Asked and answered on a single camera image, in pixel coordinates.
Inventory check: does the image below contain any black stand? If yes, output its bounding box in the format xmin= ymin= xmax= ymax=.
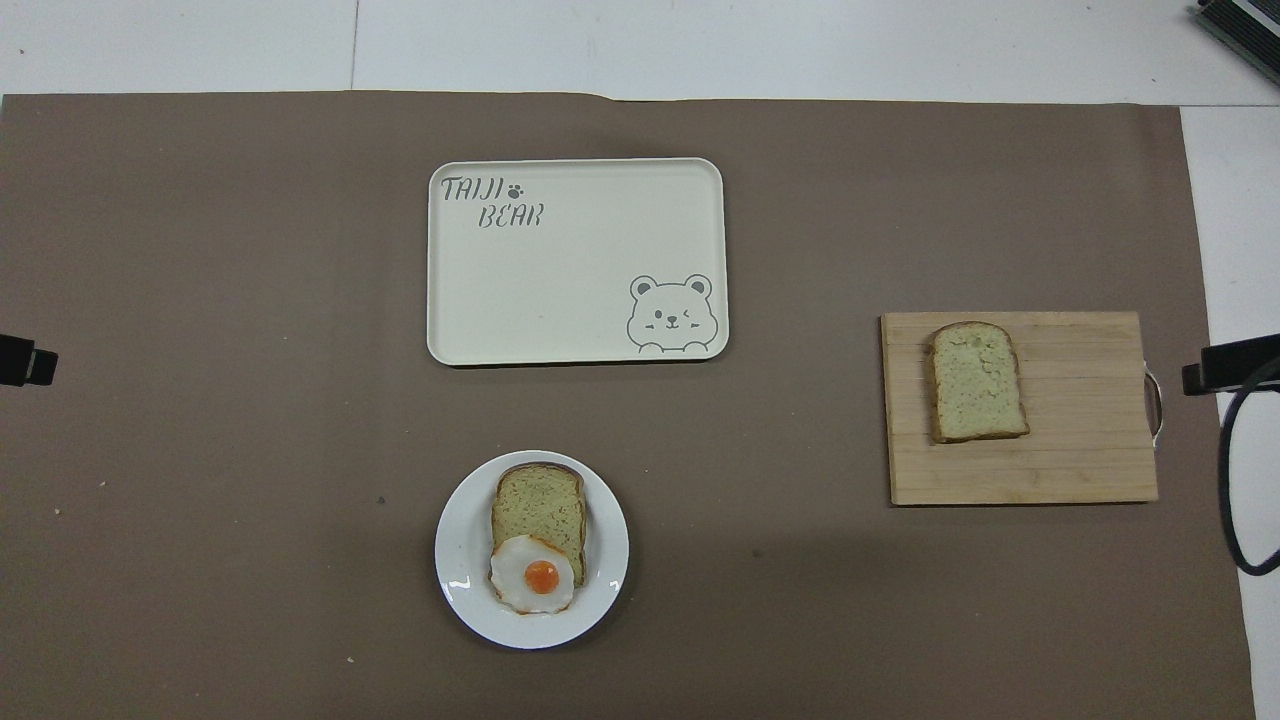
xmin=1182 ymin=335 xmax=1280 ymax=397
xmin=0 ymin=334 xmax=59 ymax=388

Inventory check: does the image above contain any fried egg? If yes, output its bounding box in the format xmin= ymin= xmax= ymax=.
xmin=488 ymin=534 xmax=578 ymax=616

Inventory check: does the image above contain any bread slice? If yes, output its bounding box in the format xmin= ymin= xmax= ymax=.
xmin=491 ymin=462 xmax=588 ymax=589
xmin=928 ymin=321 xmax=1031 ymax=444

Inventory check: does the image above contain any black cable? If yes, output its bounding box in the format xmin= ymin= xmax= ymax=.
xmin=1217 ymin=357 xmax=1280 ymax=577

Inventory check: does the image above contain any white round plate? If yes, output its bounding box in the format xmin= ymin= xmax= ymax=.
xmin=434 ymin=450 xmax=631 ymax=651

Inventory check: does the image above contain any cream tray with bear print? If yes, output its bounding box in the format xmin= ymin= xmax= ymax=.
xmin=426 ymin=157 xmax=731 ymax=367

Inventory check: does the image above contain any wooden cutting board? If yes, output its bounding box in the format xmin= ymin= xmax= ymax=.
xmin=880 ymin=311 xmax=1166 ymax=507

